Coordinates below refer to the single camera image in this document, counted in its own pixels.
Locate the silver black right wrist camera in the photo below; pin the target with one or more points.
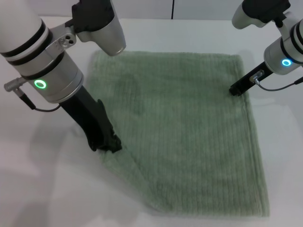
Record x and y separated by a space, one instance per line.
258 11

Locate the pale green ribbed towel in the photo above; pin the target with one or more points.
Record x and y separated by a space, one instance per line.
189 142

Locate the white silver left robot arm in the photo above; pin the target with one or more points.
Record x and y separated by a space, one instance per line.
35 59

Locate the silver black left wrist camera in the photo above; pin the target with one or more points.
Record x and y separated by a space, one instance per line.
104 26

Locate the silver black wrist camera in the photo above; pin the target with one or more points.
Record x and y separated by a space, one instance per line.
258 11
104 26

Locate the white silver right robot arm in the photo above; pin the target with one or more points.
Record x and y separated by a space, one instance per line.
284 54

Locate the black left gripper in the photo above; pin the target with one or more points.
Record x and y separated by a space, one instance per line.
90 118

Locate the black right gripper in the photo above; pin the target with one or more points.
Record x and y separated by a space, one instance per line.
254 76

